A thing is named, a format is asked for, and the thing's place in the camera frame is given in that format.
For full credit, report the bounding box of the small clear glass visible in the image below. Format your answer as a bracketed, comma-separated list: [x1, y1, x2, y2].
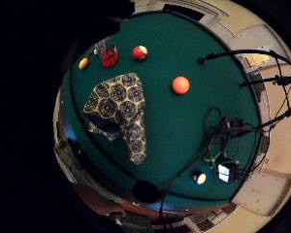
[92, 40, 107, 56]

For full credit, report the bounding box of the red glass cup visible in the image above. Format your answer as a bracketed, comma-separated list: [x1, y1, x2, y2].
[101, 45, 120, 68]

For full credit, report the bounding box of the yellow billiard ball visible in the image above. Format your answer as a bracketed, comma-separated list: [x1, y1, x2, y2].
[78, 56, 90, 70]

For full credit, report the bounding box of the red and white striped ball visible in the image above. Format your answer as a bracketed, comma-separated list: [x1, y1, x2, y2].
[132, 45, 149, 61]

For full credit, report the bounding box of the patterned hexagon print cloth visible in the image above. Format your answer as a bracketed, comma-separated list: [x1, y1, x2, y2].
[82, 72, 147, 165]

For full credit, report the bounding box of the orange billiard ball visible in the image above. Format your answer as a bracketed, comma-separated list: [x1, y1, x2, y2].
[171, 75, 191, 95]

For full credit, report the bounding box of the black tripod leg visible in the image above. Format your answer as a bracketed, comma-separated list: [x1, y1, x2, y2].
[229, 99, 291, 139]
[197, 49, 291, 75]
[239, 75, 291, 88]

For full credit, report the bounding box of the black and yellow ball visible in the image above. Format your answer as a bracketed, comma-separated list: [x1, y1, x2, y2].
[191, 170, 208, 185]

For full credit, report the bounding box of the white marker cube device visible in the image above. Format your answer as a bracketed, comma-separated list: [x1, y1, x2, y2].
[216, 162, 239, 184]

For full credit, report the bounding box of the beige floor mat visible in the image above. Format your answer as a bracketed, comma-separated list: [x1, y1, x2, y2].
[233, 168, 291, 217]

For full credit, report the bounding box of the bundle of black cables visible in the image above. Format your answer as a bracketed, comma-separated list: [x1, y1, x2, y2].
[202, 106, 271, 181]

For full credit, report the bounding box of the long black cable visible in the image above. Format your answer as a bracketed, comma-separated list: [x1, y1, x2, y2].
[158, 139, 214, 224]

